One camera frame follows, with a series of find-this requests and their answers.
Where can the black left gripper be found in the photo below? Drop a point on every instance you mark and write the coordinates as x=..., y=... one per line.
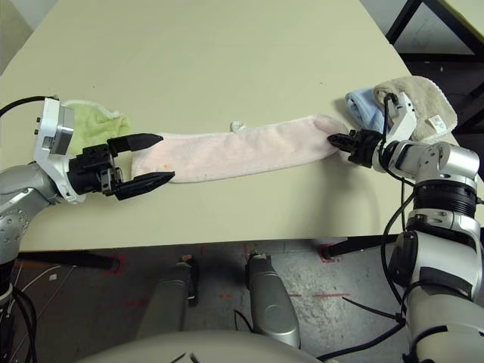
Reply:
x=89, y=170

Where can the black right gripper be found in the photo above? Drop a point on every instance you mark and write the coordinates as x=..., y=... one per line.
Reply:
x=365, y=147

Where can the pink towel with Ducks embroidery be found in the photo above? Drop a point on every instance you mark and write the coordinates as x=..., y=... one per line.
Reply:
x=234, y=155

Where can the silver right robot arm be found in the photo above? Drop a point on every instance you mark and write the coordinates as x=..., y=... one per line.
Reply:
x=446, y=162

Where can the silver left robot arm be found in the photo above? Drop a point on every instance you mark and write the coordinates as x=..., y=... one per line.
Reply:
x=19, y=211

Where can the light blue terry towel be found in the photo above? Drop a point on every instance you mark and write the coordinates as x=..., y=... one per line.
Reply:
x=363, y=107

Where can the green terry towel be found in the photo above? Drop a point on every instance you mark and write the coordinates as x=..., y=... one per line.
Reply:
x=98, y=125

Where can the beige terry towel with label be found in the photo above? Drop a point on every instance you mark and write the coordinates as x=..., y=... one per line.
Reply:
x=427, y=98

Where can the black table leg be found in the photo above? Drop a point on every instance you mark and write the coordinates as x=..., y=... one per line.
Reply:
x=68, y=259
x=359, y=247

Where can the black-framed side table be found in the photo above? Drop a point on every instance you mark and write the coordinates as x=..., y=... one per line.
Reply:
x=446, y=58

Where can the grey left robot leg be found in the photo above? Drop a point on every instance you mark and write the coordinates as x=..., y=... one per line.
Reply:
x=166, y=302

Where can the grey robot leg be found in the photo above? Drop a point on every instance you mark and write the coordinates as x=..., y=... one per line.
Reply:
x=166, y=302
x=270, y=302

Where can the grey right robot leg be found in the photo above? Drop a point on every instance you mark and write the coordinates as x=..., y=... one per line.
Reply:
x=270, y=302

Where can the beige robot torso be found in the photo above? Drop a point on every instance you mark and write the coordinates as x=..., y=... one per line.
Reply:
x=189, y=348

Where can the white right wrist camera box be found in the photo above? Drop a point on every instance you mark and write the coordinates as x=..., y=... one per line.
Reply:
x=404, y=121

